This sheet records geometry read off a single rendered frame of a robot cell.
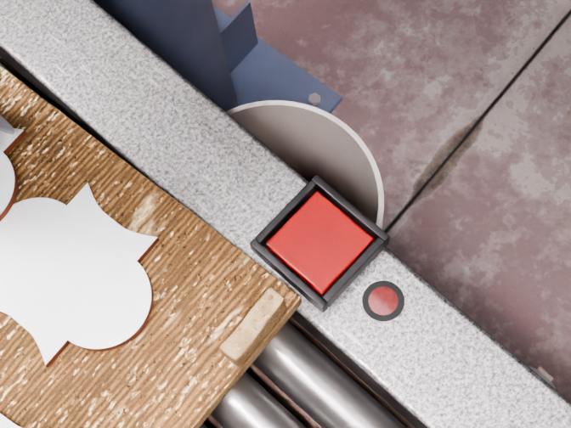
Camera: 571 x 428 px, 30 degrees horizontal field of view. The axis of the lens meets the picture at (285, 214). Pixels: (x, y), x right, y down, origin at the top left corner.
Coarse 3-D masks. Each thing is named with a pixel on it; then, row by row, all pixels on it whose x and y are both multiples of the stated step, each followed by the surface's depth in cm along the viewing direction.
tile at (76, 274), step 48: (0, 240) 81; (48, 240) 81; (96, 240) 81; (144, 240) 80; (0, 288) 80; (48, 288) 80; (96, 288) 79; (144, 288) 79; (48, 336) 78; (96, 336) 78
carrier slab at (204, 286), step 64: (64, 128) 85; (64, 192) 83; (128, 192) 83; (192, 256) 81; (0, 320) 80; (192, 320) 79; (0, 384) 78; (64, 384) 78; (128, 384) 78; (192, 384) 77
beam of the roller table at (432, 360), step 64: (0, 0) 92; (64, 0) 92; (64, 64) 90; (128, 64) 89; (128, 128) 87; (192, 128) 87; (192, 192) 85; (256, 192) 84; (256, 256) 83; (384, 256) 82; (320, 320) 80; (448, 320) 80; (384, 384) 79; (448, 384) 78; (512, 384) 78
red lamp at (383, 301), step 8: (376, 288) 81; (384, 288) 81; (376, 296) 81; (384, 296) 81; (392, 296) 81; (376, 304) 81; (384, 304) 80; (392, 304) 80; (376, 312) 80; (384, 312) 80; (392, 312) 80
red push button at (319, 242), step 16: (304, 208) 82; (320, 208) 82; (336, 208) 82; (288, 224) 82; (304, 224) 82; (320, 224) 82; (336, 224) 81; (352, 224) 81; (272, 240) 81; (288, 240) 81; (304, 240) 81; (320, 240) 81; (336, 240) 81; (352, 240) 81; (368, 240) 81; (288, 256) 81; (304, 256) 81; (320, 256) 81; (336, 256) 81; (352, 256) 81; (304, 272) 80; (320, 272) 80; (336, 272) 80; (320, 288) 80
